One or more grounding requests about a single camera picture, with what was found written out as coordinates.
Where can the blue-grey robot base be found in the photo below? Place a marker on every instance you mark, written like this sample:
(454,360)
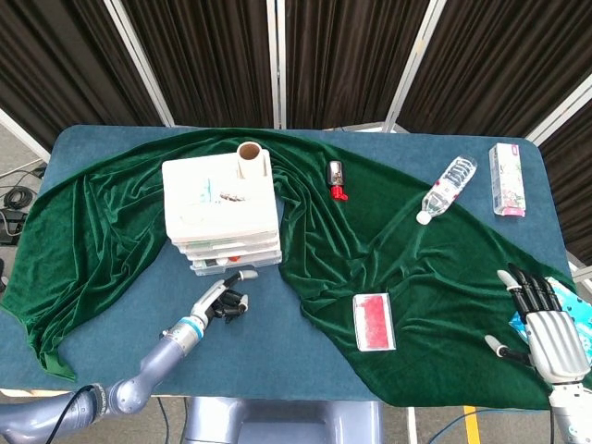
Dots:
(282,423)

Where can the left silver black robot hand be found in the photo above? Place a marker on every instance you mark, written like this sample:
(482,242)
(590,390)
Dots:
(210,300)

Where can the white paper roll cardboard core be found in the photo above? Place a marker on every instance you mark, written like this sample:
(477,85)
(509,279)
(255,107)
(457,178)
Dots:
(250,162)

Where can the red ink pad clear case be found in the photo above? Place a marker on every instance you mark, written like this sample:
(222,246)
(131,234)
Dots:
(374,321)

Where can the tall floral print carton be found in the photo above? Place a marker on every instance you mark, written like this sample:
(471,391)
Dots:
(507,180)

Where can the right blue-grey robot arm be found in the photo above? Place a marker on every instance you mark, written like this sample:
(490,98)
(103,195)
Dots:
(573,411)

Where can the green velvet cloth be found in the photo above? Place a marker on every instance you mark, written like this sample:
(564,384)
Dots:
(333,259)

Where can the black ink bottle red cap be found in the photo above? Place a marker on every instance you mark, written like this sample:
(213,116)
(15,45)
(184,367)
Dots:
(336,178)

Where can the dark pleated folding screen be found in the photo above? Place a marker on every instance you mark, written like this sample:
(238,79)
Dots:
(347,60)

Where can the clear drawer holding green notebook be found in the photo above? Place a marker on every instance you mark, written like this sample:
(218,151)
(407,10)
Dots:
(222,242)

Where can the blue snack packet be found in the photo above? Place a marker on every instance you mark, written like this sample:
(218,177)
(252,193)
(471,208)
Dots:
(578,305)

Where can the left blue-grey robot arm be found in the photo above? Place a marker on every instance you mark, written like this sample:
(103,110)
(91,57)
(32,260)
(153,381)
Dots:
(139,379)

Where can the white plastic drawer organizer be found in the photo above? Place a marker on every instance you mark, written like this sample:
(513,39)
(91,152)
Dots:
(217,208)

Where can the clear plastic water bottle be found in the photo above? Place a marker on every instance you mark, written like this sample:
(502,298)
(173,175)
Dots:
(446,189)

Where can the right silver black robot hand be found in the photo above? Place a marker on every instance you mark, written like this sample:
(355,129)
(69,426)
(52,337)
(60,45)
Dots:
(557,342)

